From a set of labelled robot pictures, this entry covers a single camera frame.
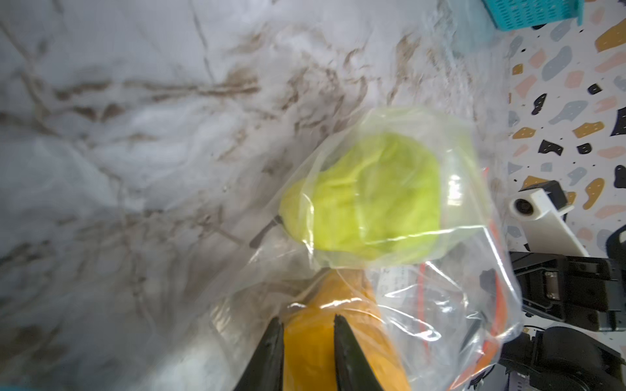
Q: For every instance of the green lime fruit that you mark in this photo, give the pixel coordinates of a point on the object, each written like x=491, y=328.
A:
x=381, y=197

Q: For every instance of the teal plastic basket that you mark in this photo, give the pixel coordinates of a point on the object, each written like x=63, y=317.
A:
x=509, y=15

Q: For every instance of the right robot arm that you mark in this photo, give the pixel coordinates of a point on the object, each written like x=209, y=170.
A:
x=565, y=357

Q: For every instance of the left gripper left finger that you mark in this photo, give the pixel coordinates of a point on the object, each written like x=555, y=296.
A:
x=264, y=371

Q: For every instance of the clear red zip-top bag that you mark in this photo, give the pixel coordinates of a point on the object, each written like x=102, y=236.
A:
x=448, y=314

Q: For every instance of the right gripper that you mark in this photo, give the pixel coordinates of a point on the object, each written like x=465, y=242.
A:
x=585, y=292

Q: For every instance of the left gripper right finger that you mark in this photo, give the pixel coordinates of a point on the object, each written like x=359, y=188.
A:
x=353, y=372

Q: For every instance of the orange fruit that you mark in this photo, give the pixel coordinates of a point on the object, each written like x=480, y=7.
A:
x=309, y=334

